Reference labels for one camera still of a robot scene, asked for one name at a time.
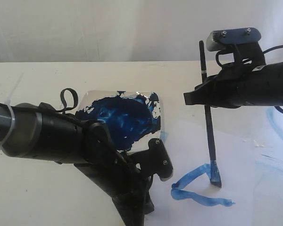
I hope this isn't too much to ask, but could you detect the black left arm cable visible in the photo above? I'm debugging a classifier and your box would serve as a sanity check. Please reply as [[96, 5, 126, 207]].
[[14, 88, 114, 132]]

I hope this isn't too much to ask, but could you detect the white plate with blue paint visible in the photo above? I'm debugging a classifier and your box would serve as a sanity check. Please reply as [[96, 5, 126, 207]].
[[76, 90, 162, 153]]

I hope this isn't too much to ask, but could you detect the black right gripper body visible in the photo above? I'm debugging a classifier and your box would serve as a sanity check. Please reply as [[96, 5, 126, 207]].
[[206, 63, 252, 108]]

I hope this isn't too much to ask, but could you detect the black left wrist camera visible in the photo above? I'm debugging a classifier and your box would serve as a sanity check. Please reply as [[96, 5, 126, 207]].
[[129, 138, 173, 181]]

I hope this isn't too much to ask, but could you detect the black paintbrush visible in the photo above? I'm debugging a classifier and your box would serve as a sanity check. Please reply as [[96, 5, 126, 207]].
[[199, 40, 222, 188]]

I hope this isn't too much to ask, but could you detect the white paper sheet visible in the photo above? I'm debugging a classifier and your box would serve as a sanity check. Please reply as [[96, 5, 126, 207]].
[[145, 107, 283, 226]]

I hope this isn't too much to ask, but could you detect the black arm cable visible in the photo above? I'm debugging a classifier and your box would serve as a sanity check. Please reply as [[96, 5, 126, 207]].
[[14, 88, 114, 132], [215, 44, 283, 116]]

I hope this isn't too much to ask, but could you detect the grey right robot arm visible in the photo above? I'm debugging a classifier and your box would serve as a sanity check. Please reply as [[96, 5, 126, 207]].
[[183, 62, 283, 109]]

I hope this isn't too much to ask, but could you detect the blue tape piece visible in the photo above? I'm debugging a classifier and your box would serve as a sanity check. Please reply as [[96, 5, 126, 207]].
[[160, 131, 168, 142]]

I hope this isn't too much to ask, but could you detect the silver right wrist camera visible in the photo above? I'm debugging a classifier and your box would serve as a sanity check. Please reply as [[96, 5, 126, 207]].
[[206, 27, 261, 52]]

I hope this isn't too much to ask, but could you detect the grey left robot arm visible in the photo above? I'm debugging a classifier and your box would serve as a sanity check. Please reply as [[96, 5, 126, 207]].
[[0, 103, 154, 226]]

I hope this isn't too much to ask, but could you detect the white zip tie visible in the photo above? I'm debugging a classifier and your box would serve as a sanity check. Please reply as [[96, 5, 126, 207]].
[[0, 74, 23, 153]]

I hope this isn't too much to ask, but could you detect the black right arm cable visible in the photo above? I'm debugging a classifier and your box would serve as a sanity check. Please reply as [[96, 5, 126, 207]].
[[215, 44, 283, 116]]

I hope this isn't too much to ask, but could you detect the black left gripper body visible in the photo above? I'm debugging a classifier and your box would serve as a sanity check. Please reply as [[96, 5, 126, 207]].
[[75, 121, 154, 210]]

